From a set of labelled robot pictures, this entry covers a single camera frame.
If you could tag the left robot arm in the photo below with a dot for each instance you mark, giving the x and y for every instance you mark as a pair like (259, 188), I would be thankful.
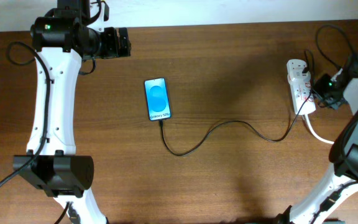
(64, 38)

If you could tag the white power strip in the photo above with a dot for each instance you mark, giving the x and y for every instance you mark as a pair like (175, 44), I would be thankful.
(299, 79)

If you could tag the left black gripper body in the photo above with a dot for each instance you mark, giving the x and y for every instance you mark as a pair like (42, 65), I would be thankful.
(109, 43)

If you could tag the blue screen smartphone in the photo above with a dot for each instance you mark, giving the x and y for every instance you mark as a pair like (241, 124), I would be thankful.
(158, 103)

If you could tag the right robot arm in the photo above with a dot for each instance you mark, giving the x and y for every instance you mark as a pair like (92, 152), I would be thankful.
(341, 179)

